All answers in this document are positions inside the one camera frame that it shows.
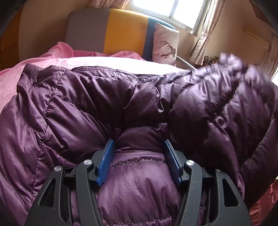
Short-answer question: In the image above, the pink left curtain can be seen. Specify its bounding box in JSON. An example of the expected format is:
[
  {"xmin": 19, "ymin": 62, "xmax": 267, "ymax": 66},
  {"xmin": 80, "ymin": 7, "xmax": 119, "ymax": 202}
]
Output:
[{"xmin": 89, "ymin": 0, "xmax": 130, "ymax": 9}]

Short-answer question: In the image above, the purple quilted down jacket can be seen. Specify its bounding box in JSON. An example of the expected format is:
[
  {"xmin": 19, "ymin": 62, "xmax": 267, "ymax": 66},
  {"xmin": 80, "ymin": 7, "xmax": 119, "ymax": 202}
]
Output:
[{"xmin": 1, "ymin": 54, "xmax": 277, "ymax": 225}]

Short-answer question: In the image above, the wooden wardrobe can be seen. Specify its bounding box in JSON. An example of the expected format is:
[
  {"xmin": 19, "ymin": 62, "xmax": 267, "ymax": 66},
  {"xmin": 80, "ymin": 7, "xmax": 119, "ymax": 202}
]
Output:
[{"xmin": 1, "ymin": 7, "xmax": 23, "ymax": 71}]

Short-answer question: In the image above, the grey yellow blue headboard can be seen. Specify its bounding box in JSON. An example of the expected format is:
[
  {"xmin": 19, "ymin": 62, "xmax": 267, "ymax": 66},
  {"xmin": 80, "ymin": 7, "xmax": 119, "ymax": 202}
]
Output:
[{"xmin": 65, "ymin": 7, "xmax": 174, "ymax": 61}]

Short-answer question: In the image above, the pink right curtain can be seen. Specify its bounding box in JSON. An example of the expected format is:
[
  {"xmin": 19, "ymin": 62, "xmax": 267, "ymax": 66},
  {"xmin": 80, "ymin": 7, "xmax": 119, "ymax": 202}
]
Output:
[{"xmin": 189, "ymin": 0, "xmax": 225, "ymax": 65}]

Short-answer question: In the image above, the white deer print pillow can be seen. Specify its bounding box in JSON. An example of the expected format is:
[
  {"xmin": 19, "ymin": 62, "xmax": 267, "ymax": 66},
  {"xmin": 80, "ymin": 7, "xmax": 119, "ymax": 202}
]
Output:
[{"xmin": 152, "ymin": 22, "xmax": 179, "ymax": 66}]

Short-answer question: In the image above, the pink curtain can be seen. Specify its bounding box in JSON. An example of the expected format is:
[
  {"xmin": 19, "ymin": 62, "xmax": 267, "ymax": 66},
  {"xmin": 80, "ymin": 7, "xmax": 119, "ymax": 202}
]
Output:
[
  {"xmin": 189, "ymin": 0, "xmax": 225, "ymax": 65},
  {"xmin": 89, "ymin": 0, "xmax": 130, "ymax": 9}
]

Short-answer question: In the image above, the wooden shelf with clutter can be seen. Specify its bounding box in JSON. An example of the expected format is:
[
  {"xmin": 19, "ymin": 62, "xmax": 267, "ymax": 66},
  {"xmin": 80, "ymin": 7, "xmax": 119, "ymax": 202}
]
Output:
[{"xmin": 203, "ymin": 56, "xmax": 219, "ymax": 65}]

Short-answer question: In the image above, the window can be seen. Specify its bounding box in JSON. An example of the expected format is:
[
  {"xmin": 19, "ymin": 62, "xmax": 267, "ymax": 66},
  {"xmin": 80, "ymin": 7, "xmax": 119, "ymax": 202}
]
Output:
[{"xmin": 129, "ymin": 0, "xmax": 211, "ymax": 34}]

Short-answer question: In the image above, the pink bed cover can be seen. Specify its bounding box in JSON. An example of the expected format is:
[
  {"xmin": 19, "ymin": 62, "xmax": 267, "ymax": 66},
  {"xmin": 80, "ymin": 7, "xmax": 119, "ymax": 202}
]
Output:
[{"xmin": 1, "ymin": 42, "xmax": 183, "ymax": 109}]

